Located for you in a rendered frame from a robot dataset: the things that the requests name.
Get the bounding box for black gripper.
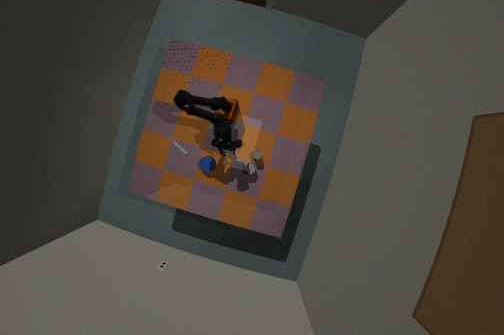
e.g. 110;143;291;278
211;134;242;155

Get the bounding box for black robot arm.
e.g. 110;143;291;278
174;90;233;148

